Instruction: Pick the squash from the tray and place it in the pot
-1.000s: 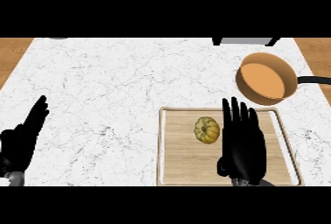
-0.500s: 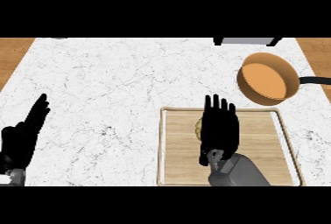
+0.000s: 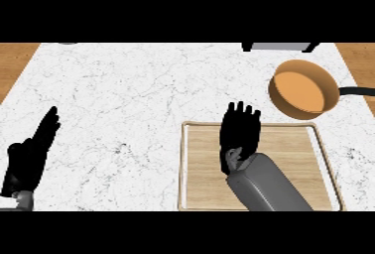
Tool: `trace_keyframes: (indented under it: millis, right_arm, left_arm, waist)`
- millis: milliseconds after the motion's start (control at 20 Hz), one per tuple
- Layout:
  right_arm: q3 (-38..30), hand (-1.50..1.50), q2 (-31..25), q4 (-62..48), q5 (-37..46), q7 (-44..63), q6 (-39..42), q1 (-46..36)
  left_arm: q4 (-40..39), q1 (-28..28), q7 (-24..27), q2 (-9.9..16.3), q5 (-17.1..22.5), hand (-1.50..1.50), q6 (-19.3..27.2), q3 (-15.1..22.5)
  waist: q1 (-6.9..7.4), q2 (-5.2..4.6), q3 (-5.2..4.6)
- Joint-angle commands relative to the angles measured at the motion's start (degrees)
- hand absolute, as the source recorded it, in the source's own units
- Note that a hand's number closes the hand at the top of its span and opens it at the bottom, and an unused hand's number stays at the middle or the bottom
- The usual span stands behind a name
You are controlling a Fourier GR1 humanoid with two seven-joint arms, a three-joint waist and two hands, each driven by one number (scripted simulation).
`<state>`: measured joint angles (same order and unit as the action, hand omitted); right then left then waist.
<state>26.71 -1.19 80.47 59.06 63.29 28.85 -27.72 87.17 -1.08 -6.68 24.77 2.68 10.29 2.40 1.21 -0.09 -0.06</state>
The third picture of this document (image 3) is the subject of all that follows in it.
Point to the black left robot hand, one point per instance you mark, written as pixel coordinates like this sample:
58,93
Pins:
30,155

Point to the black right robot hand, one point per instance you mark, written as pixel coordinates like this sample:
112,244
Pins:
239,132

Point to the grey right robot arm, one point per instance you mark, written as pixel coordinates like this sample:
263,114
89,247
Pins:
266,185

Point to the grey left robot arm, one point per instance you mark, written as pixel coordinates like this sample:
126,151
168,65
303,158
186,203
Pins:
19,201

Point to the pale wooden tray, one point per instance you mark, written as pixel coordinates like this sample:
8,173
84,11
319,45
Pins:
292,165

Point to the grey appliance with black legs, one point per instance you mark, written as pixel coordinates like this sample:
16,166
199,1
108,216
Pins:
279,46

